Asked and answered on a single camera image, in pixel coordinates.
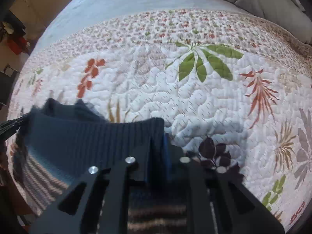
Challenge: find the striped knit sweater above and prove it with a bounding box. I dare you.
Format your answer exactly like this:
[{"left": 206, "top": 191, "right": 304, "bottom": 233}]
[{"left": 12, "top": 98, "right": 187, "bottom": 233}]

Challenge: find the black chair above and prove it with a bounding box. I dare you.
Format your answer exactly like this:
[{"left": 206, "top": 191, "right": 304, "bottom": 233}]
[{"left": 0, "top": 64, "right": 19, "bottom": 109}]

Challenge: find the floral quilted bedspread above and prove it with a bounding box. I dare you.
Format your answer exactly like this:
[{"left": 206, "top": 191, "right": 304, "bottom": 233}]
[{"left": 7, "top": 9, "right": 311, "bottom": 231}]

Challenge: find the light blue bed sheet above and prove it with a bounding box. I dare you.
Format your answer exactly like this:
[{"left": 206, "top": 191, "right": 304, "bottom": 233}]
[{"left": 33, "top": 0, "right": 245, "bottom": 52}]

